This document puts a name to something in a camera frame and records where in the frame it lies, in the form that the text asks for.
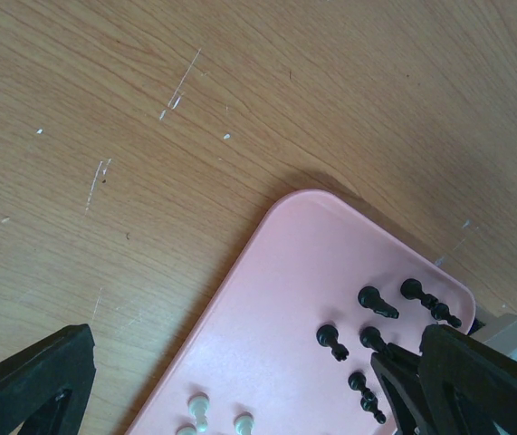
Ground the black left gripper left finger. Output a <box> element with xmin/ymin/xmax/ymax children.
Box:
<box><xmin>0</xmin><ymin>324</ymin><xmax>96</xmax><ymax>434</ymax></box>

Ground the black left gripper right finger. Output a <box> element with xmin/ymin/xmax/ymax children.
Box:
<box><xmin>370</xmin><ymin>325</ymin><xmax>517</xmax><ymax>434</ymax></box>

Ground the black chess piece on tray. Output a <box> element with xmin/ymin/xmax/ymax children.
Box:
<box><xmin>316</xmin><ymin>324</ymin><xmax>349</xmax><ymax>362</ymax></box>
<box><xmin>399</xmin><ymin>278</ymin><xmax>462</xmax><ymax>328</ymax></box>
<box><xmin>359</xmin><ymin>326</ymin><xmax>392</xmax><ymax>358</ymax></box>
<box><xmin>358</xmin><ymin>285</ymin><xmax>399</xmax><ymax>319</ymax></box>
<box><xmin>348</xmin><ymin>371</ymin><xmax>387</xmax><ymax>425</ymax></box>

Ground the white chess piece on tray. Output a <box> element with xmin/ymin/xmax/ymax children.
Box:
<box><xmin>235</xmin><ymin>413</ymin><xmax>254</xmax><ymax>435</ymax></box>
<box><xmin>188</xmin><ymin>394</ymin><xmax>209</xmax><ymax>432</ymax></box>
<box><xmin>176</xmin><ymin>424</ymin><xmax>197</xmax><ymax>435</ymax></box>

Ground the black white chessboard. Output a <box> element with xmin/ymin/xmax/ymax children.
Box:
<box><xmin>468</xmin><ymin>314</ymin><xmax>517</xmax><ymax>371</ymax></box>

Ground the pink plastic tray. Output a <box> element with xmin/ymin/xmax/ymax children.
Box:
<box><xmin>129</xmin><ymin>190</ymin><xmax>475</xmax><ymax>434</ymax></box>

